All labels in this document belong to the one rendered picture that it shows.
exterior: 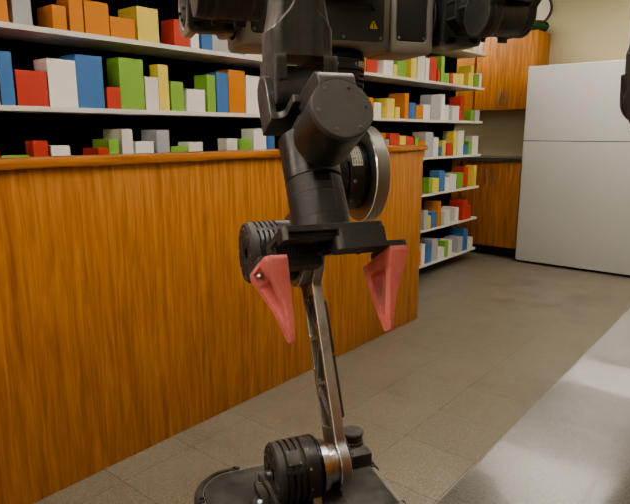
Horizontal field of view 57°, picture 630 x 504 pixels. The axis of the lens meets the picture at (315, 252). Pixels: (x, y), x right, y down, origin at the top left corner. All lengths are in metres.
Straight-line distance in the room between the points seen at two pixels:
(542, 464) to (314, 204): 0.30
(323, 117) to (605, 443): 0.39
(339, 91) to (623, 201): 5.10
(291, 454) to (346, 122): 1.18
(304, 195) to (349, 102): 0.10
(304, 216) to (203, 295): 1.93
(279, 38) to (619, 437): 0.50
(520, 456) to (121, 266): 1.81
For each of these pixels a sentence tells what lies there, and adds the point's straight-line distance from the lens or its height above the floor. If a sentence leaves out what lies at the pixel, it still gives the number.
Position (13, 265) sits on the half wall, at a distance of 2.02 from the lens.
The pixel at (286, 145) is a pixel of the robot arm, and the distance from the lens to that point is 0.58.
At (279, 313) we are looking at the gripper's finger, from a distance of 0.54.
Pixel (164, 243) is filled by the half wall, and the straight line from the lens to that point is 2.29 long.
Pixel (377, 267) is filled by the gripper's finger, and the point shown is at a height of 1.09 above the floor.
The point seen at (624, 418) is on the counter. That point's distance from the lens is 0.68.
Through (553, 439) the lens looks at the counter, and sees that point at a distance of 0.61.
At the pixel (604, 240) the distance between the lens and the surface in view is 5.63.
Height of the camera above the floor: 1.22
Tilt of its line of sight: 12 degrees down
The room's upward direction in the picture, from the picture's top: straight up
